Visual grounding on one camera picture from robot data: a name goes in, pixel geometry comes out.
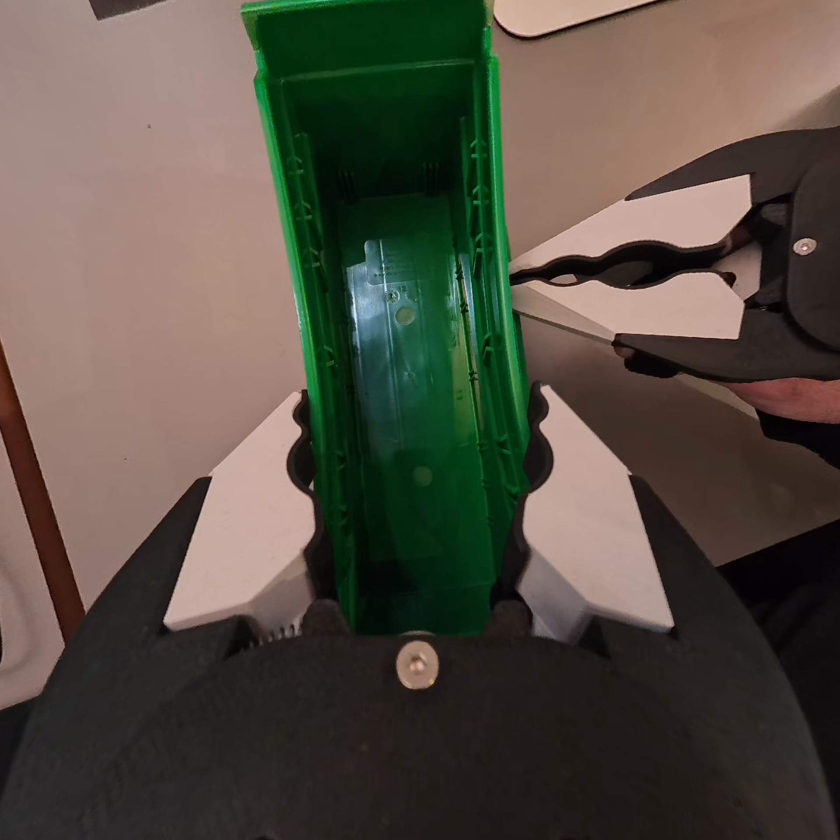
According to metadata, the person's right hand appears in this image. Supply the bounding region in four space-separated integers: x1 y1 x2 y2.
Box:
727 375 840 422

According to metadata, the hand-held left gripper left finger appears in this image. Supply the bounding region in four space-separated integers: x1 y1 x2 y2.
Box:
163 389 322 634

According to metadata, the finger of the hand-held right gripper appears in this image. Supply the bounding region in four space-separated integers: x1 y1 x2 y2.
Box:
509 269 747 343
509 175 756 282

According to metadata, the white rounded board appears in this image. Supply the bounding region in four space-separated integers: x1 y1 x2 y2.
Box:
492 0 660 37

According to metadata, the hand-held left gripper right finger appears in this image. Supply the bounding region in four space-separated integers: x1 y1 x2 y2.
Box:
515 382 677 643

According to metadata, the green plastic bin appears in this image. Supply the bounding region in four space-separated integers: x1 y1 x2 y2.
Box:
239 0 532 637

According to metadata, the brown wooden post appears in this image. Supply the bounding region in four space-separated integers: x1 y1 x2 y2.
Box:
0 338 86 647

